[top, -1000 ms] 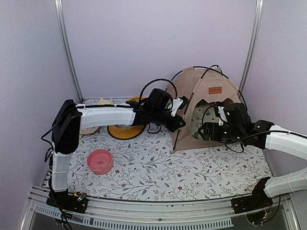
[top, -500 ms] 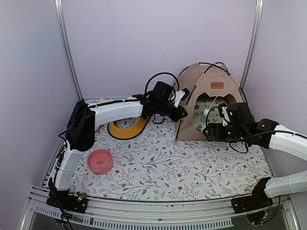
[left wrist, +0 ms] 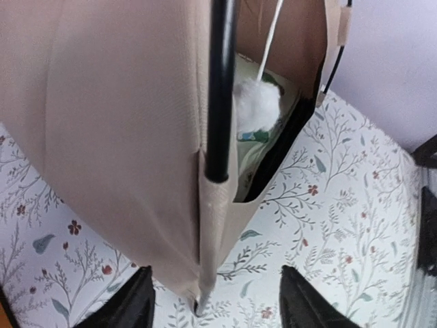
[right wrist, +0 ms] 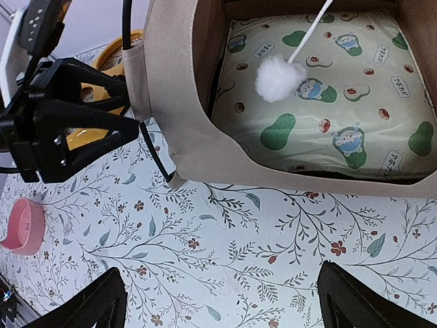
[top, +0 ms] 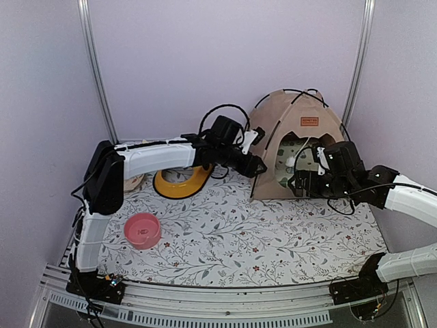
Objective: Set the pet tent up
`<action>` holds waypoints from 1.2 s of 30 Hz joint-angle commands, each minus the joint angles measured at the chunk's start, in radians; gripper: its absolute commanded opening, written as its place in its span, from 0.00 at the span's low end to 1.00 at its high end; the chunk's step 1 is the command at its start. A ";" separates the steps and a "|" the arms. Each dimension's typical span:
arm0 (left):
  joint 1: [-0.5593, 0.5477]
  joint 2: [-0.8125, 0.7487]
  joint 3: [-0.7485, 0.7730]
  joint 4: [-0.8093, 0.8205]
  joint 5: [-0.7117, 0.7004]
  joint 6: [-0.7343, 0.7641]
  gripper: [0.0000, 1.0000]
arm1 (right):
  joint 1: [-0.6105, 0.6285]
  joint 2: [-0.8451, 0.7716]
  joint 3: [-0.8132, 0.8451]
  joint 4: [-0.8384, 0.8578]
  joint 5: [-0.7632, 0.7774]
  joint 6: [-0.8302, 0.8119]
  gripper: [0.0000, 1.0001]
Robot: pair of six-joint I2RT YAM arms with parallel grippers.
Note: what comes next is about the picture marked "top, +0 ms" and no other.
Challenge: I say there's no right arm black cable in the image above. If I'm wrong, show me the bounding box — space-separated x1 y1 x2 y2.
293 146 437 216

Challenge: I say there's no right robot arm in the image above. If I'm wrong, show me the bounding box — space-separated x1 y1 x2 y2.
287 141 436 298

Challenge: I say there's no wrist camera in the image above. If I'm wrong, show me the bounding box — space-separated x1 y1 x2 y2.
311 146 330 176
240 126 266 154

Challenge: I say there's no black tent pole one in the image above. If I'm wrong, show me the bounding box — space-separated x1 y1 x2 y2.
251 89 352 201

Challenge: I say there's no right aluminium frame post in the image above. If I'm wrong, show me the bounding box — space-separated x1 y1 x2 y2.
342 0 376 127

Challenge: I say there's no aluminium frame post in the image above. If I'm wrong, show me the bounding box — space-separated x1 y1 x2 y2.
342 0 376 127
77 0 119 144

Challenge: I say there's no front aluminium rail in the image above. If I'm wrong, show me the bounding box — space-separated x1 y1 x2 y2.
29 265 432 327

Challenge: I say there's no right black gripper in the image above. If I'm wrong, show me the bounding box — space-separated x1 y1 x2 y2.
289 169 355 200

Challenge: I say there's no pink pet bowl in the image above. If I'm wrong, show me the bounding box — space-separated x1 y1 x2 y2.
124 213 161 250

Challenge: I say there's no white pompom toy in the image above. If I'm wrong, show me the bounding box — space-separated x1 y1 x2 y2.
285 137 310 167

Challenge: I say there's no avocado print pet mat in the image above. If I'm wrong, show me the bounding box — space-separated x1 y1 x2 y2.
274 135 317 188

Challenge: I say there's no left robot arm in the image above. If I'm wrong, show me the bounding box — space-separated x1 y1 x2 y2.
74 115 267 297

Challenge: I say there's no floral table cloth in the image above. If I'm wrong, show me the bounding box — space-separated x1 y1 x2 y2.
95 169 386 287

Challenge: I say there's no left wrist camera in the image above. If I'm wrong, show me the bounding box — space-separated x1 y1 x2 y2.
240 126 266 154

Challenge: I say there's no left aluminium frame post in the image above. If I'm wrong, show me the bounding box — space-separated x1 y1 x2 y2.
77 0 119 144

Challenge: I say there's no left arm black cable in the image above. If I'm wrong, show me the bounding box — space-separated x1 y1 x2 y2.
197 104 252 137

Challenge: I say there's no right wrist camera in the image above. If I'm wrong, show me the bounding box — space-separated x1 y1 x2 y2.
311 146 330 176

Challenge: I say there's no beige leaf plate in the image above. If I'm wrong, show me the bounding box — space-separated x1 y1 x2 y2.
123 174 145 193

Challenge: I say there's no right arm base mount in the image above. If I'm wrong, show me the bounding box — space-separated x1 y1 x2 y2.
328 277 389 305

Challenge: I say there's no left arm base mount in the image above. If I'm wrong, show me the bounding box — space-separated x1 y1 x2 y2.
66 271 126 305

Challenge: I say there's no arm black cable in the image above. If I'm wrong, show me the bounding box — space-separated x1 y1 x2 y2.
293 146 437 216
197 104 252 137

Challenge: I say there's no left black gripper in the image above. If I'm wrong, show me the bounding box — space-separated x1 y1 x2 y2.
216 143 268 178

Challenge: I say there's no black tent pole two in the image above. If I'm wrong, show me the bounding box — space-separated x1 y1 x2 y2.
244 88 330 141

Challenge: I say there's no yellow double bowl holder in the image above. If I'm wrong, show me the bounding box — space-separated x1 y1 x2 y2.
153 165 214 200

